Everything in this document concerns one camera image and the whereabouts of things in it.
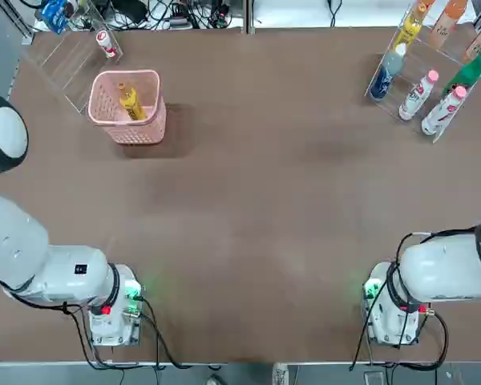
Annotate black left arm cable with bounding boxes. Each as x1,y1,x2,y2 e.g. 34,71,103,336
0,260,193,370

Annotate green bottle green cap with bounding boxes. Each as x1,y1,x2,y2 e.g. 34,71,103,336
442,43,481,97

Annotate tangled black cables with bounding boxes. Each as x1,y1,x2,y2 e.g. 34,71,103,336
103,0,241,30

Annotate clear acrylic tiered shelf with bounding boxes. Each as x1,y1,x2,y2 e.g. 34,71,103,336
18,0,124,116

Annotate yellow drink bottle orange cap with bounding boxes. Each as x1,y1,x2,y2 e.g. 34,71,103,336
391,0,435,55
118,82,148,121

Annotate pink plastic basket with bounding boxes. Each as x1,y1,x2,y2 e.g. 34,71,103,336
87,70,168,145

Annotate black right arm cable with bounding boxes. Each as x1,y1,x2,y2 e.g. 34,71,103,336
350,226,481,372

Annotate white bottle pink cap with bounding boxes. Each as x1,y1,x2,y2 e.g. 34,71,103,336
420,85,468,136
398,70,441,121

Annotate clear acrylic drinks tray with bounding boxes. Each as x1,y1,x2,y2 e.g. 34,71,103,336
364,0,481,144

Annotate grey blue bottle white cap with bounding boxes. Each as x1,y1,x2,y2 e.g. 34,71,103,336
368,43,409,102

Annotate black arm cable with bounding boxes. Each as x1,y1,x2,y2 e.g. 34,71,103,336
350,226,481,372
0,260,193,370

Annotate blue carton box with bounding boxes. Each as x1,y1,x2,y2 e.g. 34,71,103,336
39,0,76,34

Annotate small white red bottle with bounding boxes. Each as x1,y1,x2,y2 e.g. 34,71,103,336
95,30,118,59

